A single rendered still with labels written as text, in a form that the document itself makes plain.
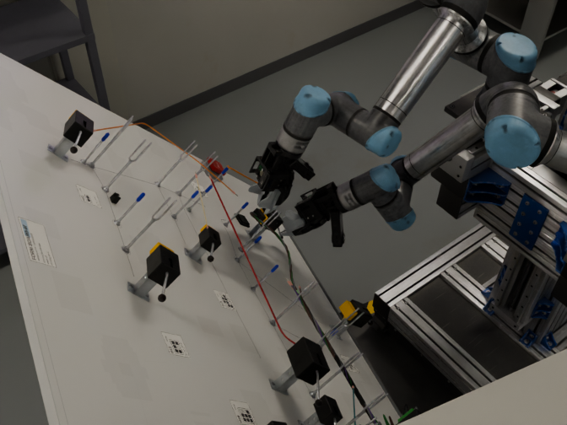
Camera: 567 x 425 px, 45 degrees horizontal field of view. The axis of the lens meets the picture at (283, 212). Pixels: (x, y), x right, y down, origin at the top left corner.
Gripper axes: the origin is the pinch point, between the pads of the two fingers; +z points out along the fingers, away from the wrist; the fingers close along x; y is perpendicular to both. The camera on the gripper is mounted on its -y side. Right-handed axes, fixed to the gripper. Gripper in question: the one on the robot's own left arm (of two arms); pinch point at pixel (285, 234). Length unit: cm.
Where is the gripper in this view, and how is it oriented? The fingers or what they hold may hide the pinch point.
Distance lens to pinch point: 190.1
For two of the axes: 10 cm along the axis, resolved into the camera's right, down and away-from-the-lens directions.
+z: -8.1, 4.0, 4.4
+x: -2.4, 4.6, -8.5
